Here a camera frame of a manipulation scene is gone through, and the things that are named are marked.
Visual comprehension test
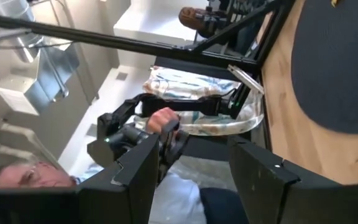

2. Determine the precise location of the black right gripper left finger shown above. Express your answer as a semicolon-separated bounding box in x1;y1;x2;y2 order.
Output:
78;133;161;224

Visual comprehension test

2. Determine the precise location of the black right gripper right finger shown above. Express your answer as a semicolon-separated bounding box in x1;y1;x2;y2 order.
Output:
228;135;301;224

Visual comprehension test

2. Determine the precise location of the person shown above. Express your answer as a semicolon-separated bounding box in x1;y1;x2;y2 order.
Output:
0;152;251;224

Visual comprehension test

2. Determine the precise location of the person's hand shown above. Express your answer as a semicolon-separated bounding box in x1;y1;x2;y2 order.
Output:
178;6;211;35
145;107;180;135

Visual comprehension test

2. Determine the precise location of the teal white patterned cloth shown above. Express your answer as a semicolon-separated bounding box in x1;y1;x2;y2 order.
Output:
134;65;265;137

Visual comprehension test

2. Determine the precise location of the round dark woven placemat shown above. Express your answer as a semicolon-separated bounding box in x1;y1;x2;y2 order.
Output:
290;0;358;134

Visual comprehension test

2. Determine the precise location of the white ceiling vent box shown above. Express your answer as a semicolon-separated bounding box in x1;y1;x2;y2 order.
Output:
0;74;40;116

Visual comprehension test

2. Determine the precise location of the silver metal bracket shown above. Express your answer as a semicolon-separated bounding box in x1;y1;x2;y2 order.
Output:
227;63;265;95

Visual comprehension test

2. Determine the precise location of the silver ceiling duct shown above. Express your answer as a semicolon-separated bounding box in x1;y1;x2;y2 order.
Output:
11;29;80;103

